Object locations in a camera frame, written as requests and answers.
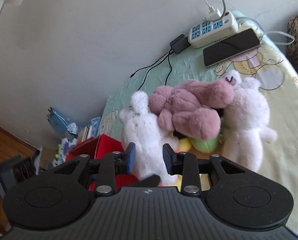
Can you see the black smartphone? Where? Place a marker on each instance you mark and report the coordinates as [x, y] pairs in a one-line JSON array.
[[231, 47]]

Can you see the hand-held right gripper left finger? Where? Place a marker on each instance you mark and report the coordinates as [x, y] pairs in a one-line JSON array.
[[131, 156]]

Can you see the blue plaid packet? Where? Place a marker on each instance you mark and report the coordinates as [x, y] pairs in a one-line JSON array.
[[94, 124]]

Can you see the red cardboard box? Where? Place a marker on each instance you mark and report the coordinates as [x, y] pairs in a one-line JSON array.
[[106, 145]]

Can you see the white plush toy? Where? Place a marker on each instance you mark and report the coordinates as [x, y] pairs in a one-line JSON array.
[[246, 120], [144, 135]]

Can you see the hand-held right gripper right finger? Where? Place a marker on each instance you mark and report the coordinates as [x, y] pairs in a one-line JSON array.
[[167, 156]]

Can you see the black power adapter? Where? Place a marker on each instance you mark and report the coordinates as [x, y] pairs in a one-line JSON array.
[[179, 43]]

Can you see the white charger plug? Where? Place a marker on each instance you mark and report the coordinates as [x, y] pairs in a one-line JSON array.
[[214, 13]]

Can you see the pink plush toy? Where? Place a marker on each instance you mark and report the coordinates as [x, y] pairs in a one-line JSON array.
[[189, 105]]

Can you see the green plush toy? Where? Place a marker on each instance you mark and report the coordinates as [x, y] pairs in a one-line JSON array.
[[206, 145]]

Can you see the white power strip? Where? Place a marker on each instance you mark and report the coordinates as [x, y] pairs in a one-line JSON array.
[[214, 30]]

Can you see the blue paper bag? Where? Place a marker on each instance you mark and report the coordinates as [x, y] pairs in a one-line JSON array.
[[56, 122]]

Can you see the orange book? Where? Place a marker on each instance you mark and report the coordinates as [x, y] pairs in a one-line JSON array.
[[85, 134]]

